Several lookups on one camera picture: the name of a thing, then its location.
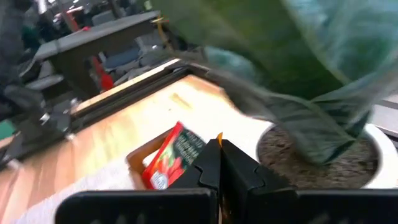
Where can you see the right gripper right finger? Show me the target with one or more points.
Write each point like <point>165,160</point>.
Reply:
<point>245,179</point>

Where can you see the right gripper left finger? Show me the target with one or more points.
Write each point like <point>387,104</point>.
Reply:
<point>205,171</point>

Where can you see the red strawberry tea bag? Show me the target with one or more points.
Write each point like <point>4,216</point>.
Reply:
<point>168,161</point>

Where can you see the brown wooden compartment tray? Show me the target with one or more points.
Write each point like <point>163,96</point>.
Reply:
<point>134,168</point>

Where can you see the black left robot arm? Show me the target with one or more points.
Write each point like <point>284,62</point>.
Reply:
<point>18,93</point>

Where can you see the green plant in white pot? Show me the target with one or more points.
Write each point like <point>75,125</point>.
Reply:
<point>295,77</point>

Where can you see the grey woven placemat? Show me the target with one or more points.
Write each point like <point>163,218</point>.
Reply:
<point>93,186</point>

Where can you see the grey desk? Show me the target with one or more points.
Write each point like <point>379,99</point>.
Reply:
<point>102,31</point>

